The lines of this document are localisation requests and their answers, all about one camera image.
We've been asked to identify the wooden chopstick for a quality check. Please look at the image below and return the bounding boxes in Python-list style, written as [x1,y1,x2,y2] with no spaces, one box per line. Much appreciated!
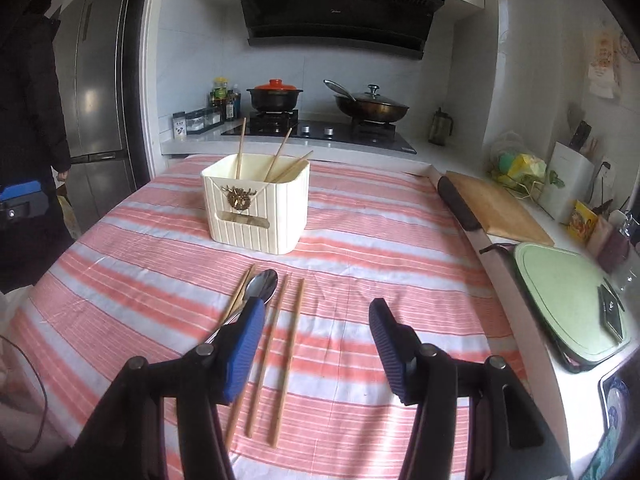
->
[270,278,306,448]
[218,264,255,328]
[245,274,290,438]
[224,388,246,451]

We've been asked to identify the black kitchen scissors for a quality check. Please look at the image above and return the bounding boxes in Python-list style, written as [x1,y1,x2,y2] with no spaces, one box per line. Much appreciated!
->
[598,281,624,342]

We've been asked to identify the person in black clothes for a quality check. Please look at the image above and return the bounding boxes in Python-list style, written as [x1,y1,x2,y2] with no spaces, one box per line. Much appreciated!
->
[1,0,73,294]

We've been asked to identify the silver metal spoon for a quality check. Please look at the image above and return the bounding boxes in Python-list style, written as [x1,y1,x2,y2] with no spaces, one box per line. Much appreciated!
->
[203,269,279,352]

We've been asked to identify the pink striped tablecloth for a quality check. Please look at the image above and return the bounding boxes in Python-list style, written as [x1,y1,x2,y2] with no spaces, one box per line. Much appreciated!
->
[1,156,524,479]

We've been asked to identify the cream ribbed utensil holder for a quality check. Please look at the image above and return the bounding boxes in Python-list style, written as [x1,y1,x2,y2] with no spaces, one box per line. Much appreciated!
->
[201,154,310,256]

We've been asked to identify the black rolled mat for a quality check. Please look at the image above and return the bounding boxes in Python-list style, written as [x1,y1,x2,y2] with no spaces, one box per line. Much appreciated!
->
[437,176,482,232]

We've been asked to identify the wooden cutting board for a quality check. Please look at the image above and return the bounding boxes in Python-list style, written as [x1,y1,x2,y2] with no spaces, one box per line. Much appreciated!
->
[446,171,554,247]

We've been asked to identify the green cutting board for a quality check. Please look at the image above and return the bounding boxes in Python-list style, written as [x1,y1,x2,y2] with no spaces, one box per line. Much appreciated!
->
[512,243,631,373]

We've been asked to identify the chopstick in holder left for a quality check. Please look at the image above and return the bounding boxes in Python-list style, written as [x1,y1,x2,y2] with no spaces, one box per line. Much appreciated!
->
[234,117,247,180]

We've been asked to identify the chopstick in holder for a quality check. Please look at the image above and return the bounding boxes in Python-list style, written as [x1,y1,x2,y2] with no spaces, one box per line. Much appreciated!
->
[264,127,293,183]
[234,117,247,180]
[270,151,314,183]

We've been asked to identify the black spice rack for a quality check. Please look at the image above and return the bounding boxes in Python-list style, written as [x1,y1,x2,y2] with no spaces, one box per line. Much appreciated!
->
[171,107,224,139]

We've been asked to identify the silver refrigerator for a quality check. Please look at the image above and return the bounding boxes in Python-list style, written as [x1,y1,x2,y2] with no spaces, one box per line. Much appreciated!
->
[54,0,150,231]

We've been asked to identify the chopstick in holder right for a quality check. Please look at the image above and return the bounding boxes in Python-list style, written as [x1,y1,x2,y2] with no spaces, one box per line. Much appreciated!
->
[270,151,314,183]

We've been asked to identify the chopstick in holder middle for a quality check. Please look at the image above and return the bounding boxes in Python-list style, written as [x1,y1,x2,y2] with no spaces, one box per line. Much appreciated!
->
[264,127,293,183]

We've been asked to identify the yellow green plastic bag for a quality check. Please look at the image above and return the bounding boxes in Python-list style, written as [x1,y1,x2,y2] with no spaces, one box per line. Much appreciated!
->
[489,131,565,197]

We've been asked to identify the black gas stove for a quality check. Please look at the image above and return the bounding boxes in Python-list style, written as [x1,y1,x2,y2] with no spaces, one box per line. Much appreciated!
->
[245,110,416,155]

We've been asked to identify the dark glass pitcher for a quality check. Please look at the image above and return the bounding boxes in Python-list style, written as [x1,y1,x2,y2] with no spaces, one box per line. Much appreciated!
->
[427,108,454,146]

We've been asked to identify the yellow seasoning packet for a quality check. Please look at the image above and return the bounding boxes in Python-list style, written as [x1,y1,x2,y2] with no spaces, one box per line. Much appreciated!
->
[567,200,598,245]

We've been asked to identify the condiment bottles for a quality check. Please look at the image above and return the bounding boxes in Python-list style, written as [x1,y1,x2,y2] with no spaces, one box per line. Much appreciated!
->
[209,77,241,122]

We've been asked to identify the wok with glass lid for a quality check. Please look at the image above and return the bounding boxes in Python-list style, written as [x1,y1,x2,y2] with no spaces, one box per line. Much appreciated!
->
[323,79,409,124]

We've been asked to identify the white knife block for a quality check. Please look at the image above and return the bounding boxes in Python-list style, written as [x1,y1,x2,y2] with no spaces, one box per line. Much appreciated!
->
[538,142,593,224]

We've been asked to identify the black pot orange lid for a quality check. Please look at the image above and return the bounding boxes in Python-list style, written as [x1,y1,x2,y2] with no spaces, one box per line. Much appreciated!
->
[248,79,303,113]

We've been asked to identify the black range hood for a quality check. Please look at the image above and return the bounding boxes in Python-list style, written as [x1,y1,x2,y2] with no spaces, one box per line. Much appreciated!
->
[239,0,446,60]

